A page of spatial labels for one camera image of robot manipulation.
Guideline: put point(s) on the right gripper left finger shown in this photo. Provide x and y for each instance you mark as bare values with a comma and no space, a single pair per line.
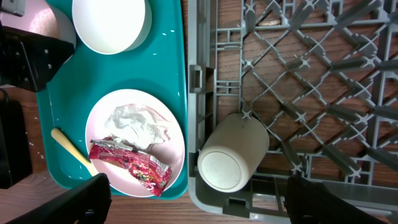
87,203

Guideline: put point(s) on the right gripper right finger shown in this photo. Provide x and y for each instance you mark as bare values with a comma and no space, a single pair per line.
329,202

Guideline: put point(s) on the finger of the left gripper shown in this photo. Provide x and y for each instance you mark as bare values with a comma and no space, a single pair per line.
28,60

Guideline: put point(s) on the red snack wrapper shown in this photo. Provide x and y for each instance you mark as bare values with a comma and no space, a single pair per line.
145,168

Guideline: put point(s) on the white bowl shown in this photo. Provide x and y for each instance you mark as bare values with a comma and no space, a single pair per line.
112,26

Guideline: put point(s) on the white napkin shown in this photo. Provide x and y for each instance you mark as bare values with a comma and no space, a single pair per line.
137,125

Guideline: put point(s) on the white plastic cup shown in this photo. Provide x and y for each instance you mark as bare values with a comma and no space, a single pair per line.
233,152

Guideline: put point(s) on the grey dishwasher rack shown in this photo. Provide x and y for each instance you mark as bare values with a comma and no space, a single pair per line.
320,75

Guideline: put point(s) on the yellow plastic spoon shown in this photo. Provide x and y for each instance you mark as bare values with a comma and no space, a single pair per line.
68,146

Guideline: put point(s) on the white round plate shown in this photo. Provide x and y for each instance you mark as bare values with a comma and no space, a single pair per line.
171,152

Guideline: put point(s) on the teal serving tray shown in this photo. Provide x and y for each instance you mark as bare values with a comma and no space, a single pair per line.
156,67

